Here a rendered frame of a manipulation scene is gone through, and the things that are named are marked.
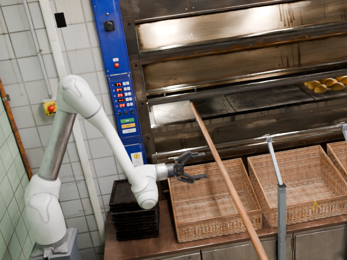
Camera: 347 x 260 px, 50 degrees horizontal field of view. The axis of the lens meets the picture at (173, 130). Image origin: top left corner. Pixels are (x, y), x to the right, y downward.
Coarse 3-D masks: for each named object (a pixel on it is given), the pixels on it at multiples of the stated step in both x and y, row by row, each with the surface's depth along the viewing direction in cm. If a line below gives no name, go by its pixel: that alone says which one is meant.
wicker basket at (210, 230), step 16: (224, 160) 272; (240, 160) 271; (176, 176) 271; (208, 176) 273; (240, 176) 275; (176, 192) 273; (192, 192) 274; (208, 192) 275; (224, 192) 276; (240, 192) 277; (176, 208) 271; (192, 208) 268; (208, 208) 266; (224, 208) 264; (256, 208) 246; (176, 224) 233; (192, 224) 235; (208, 224) 236; (224, 224) 249; (240, 224) 239; (256, 224) 240; (192, 240) 240
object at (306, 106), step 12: (336, 96) 270; (264, 108) 266; (276, 108) 264; (288, 108) 264; (300, 108) 265; (192, 120) 263; (204, 120) 261; (216, 120) 262; (228, 120) 263; (156, 132) 260
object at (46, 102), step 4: (44, 100) 237; (48, 100) 236; (52, 100) 236; (44, 104) 236; (48, 104) 236; (52, 104) 237; (44, 108) 237; (56, 108) 238; (48, 112) 238; (52, 112) 239
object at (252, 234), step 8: (192, 104) 282; (200, 120) 254; (208, 136) 231; (208, 144) 224; (216, 152) 212; (216, 160) 205; (224, 168) 196; (224, 176) 189; (232, 184) 183; (232, 192) 176; (240, 200) 171; (240, 208) 164; (240, 216) 162; (248, 224) 154; (248, 232) 151; (256, 240) 145; (256, 248) 143; (264, 256) 138
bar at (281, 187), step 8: (312, 128) 231; (320, 128) 230; (328, 128) 231; (336, 128) 232; (344, 128) 231; (264, 136) 229; (272, 136) 229; (280, 136) 229; (288, 136) 230; (344, 136) 232; (216, 144) 227; (224, 144) 227; (232, 144) 228; (160, 152) 226; (168, 152) 226; (176, 152) 226; (184, 152) 226; (272, 152) 227; (272, 160) 226; (280, 176) 221; (280, 184) 219; (280, 192) 219; (280, 200) 221; (280, 208) 223; (280, 216) 226; (280, 224) 228; (280, 232) 231; (280, 240) 234; (280, 248) 236; (280, 256) 239
